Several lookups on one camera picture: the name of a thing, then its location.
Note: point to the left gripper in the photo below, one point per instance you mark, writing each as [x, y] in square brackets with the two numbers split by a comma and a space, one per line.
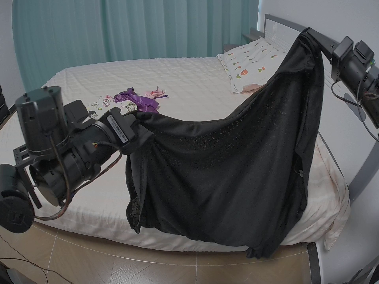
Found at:
[109, 135]

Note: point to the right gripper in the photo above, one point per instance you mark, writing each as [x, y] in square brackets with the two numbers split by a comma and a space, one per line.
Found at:
[352, 66]

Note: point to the black T-shirt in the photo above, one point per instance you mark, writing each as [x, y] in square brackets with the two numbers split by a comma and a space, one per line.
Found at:
[231, 164]

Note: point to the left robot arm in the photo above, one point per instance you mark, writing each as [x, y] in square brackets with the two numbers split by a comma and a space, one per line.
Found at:
[38, 120]

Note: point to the bed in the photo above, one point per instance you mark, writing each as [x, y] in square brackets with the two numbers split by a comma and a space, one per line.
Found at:
[183, 78]

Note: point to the white printed pyjama garment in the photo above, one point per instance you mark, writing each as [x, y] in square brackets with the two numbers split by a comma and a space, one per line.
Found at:
[102, 102]

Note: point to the purple garment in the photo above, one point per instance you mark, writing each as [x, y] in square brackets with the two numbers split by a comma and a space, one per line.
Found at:
[142, 101]

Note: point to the pink garment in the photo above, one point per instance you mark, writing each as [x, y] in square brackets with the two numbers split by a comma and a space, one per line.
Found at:
[157, 93]

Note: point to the white printed pillow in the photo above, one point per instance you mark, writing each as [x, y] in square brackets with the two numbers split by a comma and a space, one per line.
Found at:
[251, 61]

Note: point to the grey bedside table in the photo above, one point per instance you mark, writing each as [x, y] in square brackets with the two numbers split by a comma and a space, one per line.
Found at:
[251, 35]

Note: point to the blue-green curtain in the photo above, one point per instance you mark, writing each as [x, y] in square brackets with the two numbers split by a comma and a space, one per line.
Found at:
[133, 19]

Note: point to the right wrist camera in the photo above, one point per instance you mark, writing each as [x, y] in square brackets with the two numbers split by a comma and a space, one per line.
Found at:
[364, 52]

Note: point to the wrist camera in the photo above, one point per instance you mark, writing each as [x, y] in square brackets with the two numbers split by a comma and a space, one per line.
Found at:
[75, 111]
[364, 52]

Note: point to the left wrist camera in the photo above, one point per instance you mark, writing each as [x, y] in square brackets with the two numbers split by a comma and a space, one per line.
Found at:
[75, 111]

